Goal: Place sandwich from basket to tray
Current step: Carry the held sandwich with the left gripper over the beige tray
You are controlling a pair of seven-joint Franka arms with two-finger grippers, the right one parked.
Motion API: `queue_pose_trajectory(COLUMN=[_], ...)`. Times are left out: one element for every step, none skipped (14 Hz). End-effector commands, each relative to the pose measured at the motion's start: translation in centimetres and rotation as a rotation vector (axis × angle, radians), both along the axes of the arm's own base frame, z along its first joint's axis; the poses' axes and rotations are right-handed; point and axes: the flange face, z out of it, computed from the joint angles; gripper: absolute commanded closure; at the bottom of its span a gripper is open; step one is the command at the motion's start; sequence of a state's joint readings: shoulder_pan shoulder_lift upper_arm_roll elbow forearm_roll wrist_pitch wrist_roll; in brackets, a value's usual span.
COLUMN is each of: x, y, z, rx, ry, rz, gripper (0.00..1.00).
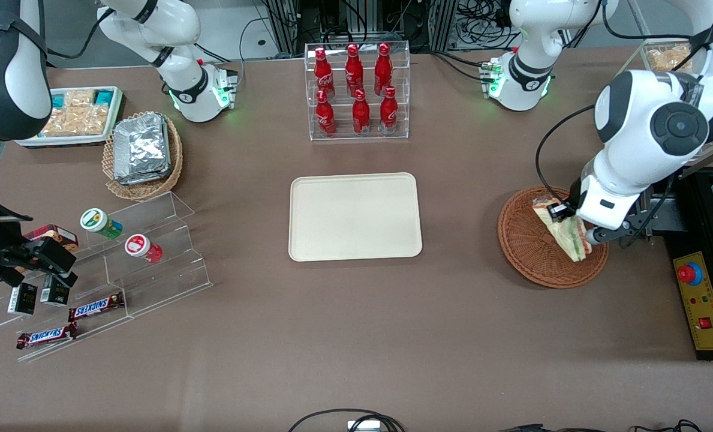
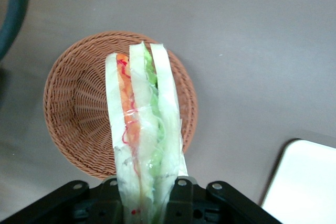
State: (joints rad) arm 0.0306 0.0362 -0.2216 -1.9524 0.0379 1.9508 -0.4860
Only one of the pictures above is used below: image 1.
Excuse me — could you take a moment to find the silver foil packet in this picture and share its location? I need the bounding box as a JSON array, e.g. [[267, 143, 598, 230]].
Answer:
[[116, 120, 172, 186], [113, 114, 168, 175]]

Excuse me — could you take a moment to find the tangled black cable bundle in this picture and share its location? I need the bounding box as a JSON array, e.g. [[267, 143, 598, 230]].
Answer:
[[457, 0, 513, 50]]

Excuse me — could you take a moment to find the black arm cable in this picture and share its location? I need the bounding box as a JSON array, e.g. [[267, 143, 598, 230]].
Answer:
[[599, 0, 713, 46], [44, 7, 117, 61]]

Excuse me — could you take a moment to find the white rectangular snack tray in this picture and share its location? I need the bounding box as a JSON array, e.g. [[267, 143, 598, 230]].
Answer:
[[14, 86, 127, 148]]

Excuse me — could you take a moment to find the yellow control panel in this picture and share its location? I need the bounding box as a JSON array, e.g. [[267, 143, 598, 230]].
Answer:
[[673, 252, 713, 351]]

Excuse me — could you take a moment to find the clear acrylic stepped display stand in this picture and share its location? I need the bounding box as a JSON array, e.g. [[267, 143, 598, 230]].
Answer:
[[0, 191, 214, 364]]

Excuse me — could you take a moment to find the Snickers chocolate bar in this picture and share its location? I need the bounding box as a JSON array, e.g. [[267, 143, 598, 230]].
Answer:
[[16, 322, 79, 350], [68, 292, 125, 322]]

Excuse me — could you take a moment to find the aluminium frame post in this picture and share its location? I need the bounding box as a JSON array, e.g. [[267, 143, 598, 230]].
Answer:
[[275, 0, 300, 56], [431, 0, 456, 52]]

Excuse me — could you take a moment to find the light tan wicker basket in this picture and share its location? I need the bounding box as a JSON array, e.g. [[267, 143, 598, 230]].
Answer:
[[102, 110, 184, 202]]

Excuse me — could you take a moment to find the red jar white lid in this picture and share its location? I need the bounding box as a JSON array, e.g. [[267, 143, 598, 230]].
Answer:
[[124, 233, 164, 264]]

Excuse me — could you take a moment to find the white wire rack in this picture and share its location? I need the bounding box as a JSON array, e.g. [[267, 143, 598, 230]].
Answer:
[[626, 36, 702, 76]]

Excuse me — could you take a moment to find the small black box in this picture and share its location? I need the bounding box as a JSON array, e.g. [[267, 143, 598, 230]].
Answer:
[[7, 282, 38, 316], [40, 279, 71, 307]]

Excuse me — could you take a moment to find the triangle sandwich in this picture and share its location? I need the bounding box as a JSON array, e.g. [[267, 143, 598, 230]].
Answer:
[[532, 195, 594, 263]]

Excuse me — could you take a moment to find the clear bag of snacks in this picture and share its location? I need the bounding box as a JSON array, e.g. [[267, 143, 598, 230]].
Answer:
[[645, 45, 693, 73]]

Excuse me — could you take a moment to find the brown wicker basket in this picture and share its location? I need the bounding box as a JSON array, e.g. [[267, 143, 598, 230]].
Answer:
[[498, 186, 610, 290]]

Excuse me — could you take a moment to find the clear acrylic bottle rack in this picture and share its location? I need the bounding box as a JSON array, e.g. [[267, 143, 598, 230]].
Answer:
[[304, 40, 411, 142]]

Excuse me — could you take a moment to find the green jar white lid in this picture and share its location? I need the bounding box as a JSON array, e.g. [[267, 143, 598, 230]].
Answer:
[[80, 208, 124, 240]]

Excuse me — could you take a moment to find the long black looped cable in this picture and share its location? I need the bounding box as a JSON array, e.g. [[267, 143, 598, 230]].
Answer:
[[288, 409, 406, 432]]

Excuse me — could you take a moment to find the clear cracker packet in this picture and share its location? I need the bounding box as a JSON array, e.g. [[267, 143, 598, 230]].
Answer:
[[71, 103, 111, 136], [62, 89, 96, 109], [41, 111, 75, 137]]

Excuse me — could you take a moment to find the red cola bottle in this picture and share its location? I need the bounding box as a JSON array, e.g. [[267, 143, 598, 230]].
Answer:
[[345, 43, 364, 97], [380, 86, 399, 134], [353, 89, 371, 136], [374, 42, 393, 95], [315, 90, 337, 136], [314, 47, 336, 100]]

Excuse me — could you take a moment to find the black base cable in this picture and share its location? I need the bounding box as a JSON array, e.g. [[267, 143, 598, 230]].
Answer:
[[431, 50, 490, 82]]

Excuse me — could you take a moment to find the beige plastic tray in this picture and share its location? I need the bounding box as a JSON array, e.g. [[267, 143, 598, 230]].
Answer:
[[288, 172, 423, 263]]

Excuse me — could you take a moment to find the red emergency stop button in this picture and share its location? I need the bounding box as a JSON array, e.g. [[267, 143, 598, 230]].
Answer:
[[678, 262, 704, 286]]

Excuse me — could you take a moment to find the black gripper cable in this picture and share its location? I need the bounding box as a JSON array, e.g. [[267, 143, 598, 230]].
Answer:
[[534, 104, 598, 205]]

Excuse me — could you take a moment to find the red brown snack box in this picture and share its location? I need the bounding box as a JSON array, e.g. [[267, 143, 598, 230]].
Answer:
[[23, 224, 80, 253]]

